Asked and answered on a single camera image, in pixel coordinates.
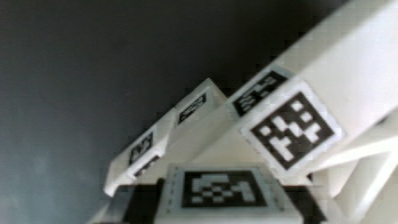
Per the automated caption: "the white chair backrest part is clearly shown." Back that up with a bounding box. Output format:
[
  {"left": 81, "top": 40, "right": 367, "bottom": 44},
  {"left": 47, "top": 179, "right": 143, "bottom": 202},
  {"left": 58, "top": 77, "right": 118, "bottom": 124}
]
[{"left": 152, "top": 0, "right": 398, "bottom": 224}]

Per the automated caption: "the white chair leg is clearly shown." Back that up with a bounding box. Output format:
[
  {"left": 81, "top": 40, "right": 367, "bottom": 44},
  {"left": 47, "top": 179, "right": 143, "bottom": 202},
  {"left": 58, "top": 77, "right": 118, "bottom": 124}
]
[
  {"left": 154, "top": 164, "right": 303, "bottom": 224},
  {"left": 102, "top": 79, "right": 225, "bottom": 196}
]

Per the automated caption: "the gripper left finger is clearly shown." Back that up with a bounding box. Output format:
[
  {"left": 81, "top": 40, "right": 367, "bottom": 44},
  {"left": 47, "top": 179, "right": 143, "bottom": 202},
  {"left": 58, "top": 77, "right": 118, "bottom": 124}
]
[{"left": 86, "top": 178, "right": 165, "bottom": 224}]

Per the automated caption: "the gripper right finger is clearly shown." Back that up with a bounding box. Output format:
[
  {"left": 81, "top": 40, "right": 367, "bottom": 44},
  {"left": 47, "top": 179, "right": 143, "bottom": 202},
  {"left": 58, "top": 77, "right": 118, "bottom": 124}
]
[{"left": 282, "top": 186, "right": 326, "bottom": 224}]

